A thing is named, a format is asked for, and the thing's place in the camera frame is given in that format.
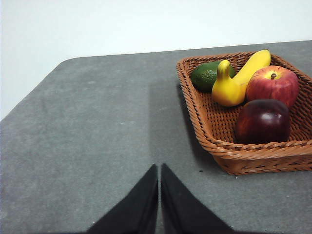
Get yellow banana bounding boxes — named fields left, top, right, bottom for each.
left=211, top=49, right=272, bottom=107

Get brown wicker basket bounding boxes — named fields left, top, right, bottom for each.
left=176, top=50, right=312, bottom=176

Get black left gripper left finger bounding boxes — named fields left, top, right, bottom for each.
left=86, top=164, right=159, bottom=234

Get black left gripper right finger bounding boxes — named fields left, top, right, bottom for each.
left=160, top=162, right=234, bottom=234

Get red apple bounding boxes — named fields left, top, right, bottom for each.
left=245, top=65, right=299, bottom=109

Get dark purple plum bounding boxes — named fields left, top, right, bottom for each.
left=234, top=98, right=291, bottom=145

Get green avocado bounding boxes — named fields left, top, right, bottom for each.
left=190, top=60, right=236, bottom=93

